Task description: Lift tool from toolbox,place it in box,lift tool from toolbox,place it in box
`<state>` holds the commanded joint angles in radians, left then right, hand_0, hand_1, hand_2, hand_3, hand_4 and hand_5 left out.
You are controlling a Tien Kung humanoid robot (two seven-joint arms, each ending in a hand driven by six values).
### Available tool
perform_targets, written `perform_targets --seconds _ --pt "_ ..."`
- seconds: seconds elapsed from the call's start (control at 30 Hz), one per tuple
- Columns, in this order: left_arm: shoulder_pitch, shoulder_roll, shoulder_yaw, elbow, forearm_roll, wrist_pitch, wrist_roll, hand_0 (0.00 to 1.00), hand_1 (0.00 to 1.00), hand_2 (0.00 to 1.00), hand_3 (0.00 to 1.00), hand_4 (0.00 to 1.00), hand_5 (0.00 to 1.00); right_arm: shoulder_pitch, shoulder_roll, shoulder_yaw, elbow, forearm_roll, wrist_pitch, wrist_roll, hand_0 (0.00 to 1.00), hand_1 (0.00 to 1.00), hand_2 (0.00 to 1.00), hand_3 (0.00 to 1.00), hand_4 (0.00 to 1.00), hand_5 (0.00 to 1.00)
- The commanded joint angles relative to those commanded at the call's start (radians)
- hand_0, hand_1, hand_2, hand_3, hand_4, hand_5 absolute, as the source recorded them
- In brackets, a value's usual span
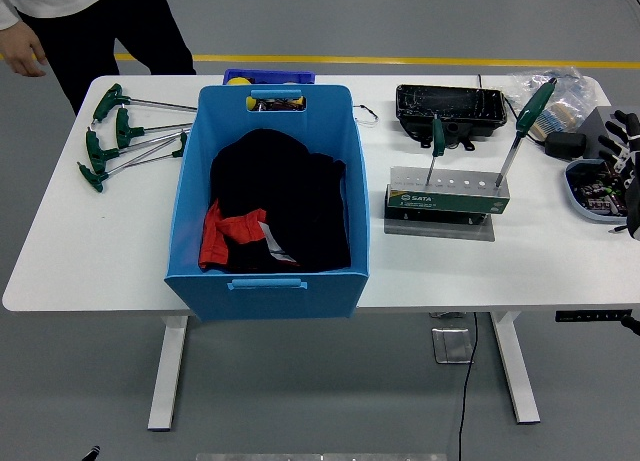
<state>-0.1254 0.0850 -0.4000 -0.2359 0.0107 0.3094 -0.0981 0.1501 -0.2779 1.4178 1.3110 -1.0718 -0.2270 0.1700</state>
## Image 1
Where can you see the black garment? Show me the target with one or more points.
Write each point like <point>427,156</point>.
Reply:
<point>280,181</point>

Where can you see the black white robot left hand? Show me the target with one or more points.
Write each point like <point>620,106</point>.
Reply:
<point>91,455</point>

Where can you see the person's right hand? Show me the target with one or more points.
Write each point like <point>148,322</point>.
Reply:
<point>22,48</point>

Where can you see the thin black plug lead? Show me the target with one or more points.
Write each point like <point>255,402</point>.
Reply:
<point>621,228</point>

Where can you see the person's right forearm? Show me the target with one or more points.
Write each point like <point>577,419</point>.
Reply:
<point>6,16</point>

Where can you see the black power adapter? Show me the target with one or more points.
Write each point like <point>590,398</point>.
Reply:
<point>565,146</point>

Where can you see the small dark blue bin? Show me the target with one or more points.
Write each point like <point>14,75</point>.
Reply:
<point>280,76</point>

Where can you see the white table leg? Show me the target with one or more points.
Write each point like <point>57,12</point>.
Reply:
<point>517,381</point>
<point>167,381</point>

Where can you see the dark electronic parts heap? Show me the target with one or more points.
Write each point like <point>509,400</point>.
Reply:
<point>595,191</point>

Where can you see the red garment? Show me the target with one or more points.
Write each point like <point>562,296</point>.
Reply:
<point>240,228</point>

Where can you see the clear plastic parts bag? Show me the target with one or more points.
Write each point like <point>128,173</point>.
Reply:
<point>575,88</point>

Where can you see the yellow ball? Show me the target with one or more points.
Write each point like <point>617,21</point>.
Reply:
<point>239,80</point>

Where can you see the square metal floor plate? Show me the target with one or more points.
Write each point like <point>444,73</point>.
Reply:
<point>450,346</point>

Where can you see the light blue bowl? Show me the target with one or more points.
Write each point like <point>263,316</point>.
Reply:
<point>575,201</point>

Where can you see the black table control panel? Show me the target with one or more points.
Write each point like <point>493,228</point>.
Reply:
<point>590,316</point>

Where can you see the person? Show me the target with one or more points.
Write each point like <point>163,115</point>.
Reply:
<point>100,26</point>

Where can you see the grey square box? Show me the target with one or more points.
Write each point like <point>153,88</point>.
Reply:
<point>592,126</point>

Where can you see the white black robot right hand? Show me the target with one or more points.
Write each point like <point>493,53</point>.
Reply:
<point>631,146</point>

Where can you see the green metal hex key stand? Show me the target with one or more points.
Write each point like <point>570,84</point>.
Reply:
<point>450,201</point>

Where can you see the large light blue plastic box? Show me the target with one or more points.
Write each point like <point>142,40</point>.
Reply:
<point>270,301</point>

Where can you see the taped resistor strip bundle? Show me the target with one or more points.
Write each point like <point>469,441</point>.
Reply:
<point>560,118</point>

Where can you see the black plastic tray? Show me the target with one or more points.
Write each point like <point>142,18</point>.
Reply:
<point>450,103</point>

